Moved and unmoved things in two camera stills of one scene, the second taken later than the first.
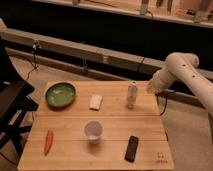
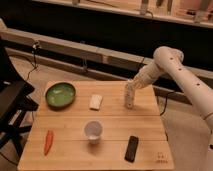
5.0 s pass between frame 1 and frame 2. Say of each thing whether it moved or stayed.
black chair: stayed
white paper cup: stayed
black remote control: stayed
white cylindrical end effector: moved
